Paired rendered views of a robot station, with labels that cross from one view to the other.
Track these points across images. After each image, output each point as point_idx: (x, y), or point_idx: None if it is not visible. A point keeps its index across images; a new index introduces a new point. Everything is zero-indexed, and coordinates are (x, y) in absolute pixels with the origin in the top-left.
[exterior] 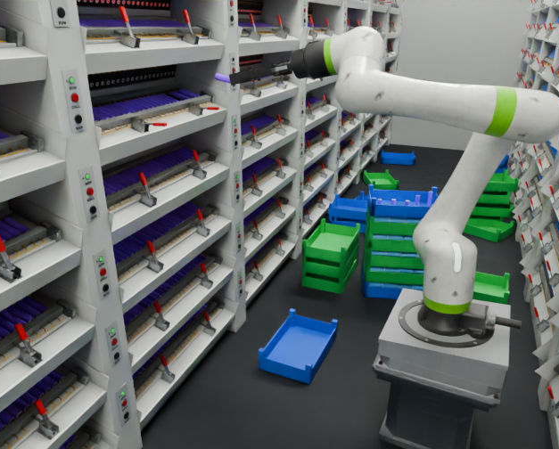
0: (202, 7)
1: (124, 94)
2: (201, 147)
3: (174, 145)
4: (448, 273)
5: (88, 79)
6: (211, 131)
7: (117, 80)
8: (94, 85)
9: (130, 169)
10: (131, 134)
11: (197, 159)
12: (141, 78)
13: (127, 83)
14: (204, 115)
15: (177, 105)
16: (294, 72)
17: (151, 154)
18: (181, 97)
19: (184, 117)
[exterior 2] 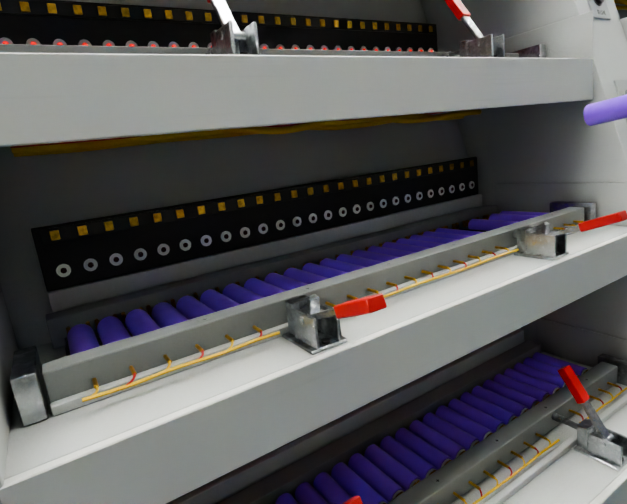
0: (511, 13)
1: (329, 247)
2: (586, 347)
3: (509, 352)
4: None
5: (212, 224)
6: (609, 300)
7: (309, 217)
8: (235, 238)
9: (371, 450)
10: (264, 363)
11: (583, 398)
12: (383, 206)
13: (343, 221)
14: (575, 254)
15: (477, 241)
16: None
17: (442, 388)
18: (496, 227)
19: (502, 270)
